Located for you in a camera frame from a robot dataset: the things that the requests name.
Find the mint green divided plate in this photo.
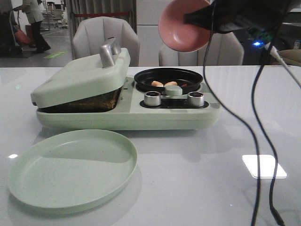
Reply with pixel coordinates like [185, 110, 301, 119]
[8, 129, 137, 214]

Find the mint green breakfast maker base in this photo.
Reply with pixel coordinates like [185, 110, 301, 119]
[36, 77, 221, 131]

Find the beige cushion at right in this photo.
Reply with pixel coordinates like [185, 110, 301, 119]
[279, 49, 301, 66]

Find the white cabinet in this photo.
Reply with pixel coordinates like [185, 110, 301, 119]
[136, 0, 170, 66]

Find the left silver control knob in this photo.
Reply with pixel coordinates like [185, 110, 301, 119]
[143, 91, 161, 106]

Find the right grey upholstered chair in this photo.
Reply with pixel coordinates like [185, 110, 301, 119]
[158, 32, 244, 66]

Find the green circuit board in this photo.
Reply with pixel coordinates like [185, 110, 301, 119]
[252, 29, 273, 46]

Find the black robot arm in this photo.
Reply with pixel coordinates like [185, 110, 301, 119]
[183, 0, 301, 33]

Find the orange cooked shrimp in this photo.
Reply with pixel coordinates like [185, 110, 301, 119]
[151, 81, 164, 87]

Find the white usb cable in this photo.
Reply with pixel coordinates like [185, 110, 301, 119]
[264, 42, 301, 88]

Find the right silver control knob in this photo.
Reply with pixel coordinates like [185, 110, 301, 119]
[187, 92, 205, 107]

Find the grey upholstered chair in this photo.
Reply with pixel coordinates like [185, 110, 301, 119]
[72, 16, 140, 67]
[158, 32, 244, 66]

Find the left grey upholstered chair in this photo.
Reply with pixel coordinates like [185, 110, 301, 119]
[72, 16, 140, 67]

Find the black cable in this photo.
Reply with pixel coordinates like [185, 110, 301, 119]
[251, 23, 286, 226]
[202, 0, 261, 226]

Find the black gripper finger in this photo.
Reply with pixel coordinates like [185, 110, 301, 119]
[183, 1, 218, 31]

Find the pink plastic bowl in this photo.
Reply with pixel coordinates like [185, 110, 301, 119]
[158, 0, 210, 52]

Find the white bread slice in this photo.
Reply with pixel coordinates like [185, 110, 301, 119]
[42, 91, 119, 113]

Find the person in background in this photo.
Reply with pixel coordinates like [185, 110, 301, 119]
[13, 0, 51, 54]

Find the mint green sandwich maker lid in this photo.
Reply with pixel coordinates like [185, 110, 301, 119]
[31, 48, 130, 108]

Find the black round frying pan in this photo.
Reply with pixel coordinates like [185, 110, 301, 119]
[134, 68, 203, 94]

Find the silver control knob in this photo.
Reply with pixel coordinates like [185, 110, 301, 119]
[187, 92, 205, 107]
[143, 91, 161, 106]

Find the red barrier belt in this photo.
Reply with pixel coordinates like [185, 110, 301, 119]
[73, 11, 131, 18]

